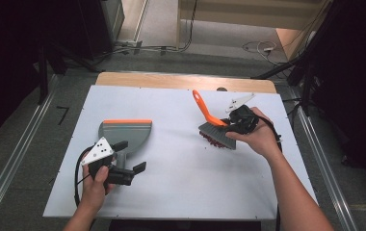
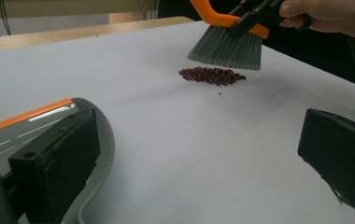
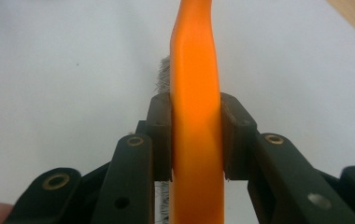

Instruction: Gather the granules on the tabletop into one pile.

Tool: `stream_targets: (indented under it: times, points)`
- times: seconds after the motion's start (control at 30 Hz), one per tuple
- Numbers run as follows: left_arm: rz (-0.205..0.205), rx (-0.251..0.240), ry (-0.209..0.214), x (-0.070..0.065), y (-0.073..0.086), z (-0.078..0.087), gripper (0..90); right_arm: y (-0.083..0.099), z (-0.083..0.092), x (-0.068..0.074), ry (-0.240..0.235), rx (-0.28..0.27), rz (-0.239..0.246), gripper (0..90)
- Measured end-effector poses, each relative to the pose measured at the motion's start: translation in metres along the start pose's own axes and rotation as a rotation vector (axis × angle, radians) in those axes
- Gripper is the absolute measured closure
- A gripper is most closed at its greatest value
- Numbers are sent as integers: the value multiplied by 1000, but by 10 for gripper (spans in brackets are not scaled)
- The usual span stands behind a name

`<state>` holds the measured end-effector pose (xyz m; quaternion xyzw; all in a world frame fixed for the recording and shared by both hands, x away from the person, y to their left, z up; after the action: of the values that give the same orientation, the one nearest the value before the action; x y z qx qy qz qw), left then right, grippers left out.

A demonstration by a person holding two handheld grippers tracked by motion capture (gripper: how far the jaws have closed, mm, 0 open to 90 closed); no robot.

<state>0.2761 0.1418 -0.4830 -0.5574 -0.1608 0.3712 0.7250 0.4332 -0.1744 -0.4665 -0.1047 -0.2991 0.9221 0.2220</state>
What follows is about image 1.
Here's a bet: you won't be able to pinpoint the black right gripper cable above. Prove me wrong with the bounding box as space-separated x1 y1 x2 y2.
257 115 283 152

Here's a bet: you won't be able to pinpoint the person's left hand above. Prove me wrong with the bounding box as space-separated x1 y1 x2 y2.
80 166 117 210

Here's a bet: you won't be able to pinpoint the red and green beans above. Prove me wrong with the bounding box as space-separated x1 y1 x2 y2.
198 129 227 149

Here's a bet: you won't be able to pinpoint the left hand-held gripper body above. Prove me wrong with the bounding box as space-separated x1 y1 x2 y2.
80 137 136 187

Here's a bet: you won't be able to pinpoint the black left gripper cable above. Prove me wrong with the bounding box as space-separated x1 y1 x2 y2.
73 145 96 207

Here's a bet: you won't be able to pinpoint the light brown wooden box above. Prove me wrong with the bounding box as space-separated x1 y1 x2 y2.
275 28 304 61

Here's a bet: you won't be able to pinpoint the black metal stand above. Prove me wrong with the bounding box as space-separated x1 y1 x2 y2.
250 0 344 116
37 41 99 106

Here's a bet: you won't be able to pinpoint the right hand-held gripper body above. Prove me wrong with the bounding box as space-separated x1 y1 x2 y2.
224 92 260 135

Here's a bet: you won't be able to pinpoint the grey dustpan with orange edge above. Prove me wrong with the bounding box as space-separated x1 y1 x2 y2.
97 118 153 174

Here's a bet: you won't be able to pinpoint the orange-handled grey brush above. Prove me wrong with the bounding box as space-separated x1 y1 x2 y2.
192 90 238 151

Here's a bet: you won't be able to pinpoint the metal floor rail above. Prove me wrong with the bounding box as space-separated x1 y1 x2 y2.
0 74 61 227
286 86 360 231

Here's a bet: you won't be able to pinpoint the dark cabinet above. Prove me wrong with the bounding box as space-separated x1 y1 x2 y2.
74 0 125 62

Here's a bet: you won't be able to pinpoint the bundle of floor cables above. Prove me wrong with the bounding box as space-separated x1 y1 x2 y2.
113 38 180 56

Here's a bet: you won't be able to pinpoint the white table board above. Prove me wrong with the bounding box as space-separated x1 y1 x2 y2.
42 85 319 221

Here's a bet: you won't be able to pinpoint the person's right hand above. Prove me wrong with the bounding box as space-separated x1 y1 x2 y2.
225 107 283 160

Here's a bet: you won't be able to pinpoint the white cable on floor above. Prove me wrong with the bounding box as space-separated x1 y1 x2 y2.
242 39 279 60

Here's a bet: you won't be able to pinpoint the wooden table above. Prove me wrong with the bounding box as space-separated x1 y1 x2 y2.
94 71 277 94

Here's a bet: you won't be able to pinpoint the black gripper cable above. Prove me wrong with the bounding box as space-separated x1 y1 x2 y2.
73 145 96 207
257 115 283 152

